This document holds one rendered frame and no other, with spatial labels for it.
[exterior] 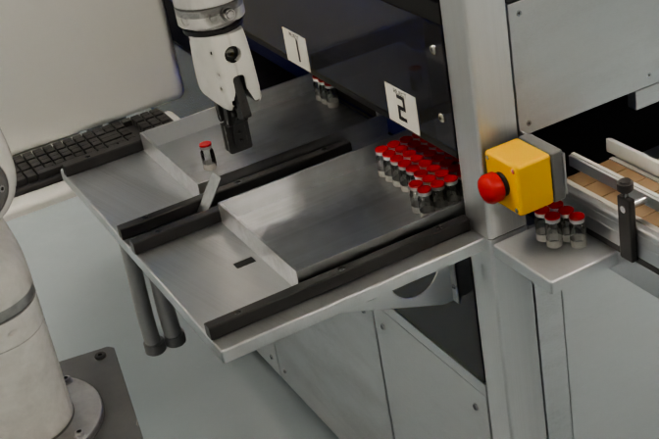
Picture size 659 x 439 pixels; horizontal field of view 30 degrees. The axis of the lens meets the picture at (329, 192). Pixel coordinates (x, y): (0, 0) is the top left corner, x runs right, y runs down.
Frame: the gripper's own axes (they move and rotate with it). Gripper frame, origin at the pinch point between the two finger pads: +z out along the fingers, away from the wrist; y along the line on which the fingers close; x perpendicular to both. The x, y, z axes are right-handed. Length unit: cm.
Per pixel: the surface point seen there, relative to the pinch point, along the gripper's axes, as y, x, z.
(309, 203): 15.5, -14.6, 22.1
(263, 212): 18.2, -8.1, 22.1
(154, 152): 48, -2, 20
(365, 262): -7.9, -11.2, 20.3
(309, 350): 63, -28, 82
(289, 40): 43, -28, 7
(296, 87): 54, -32, 21
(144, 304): 99, -5, 78
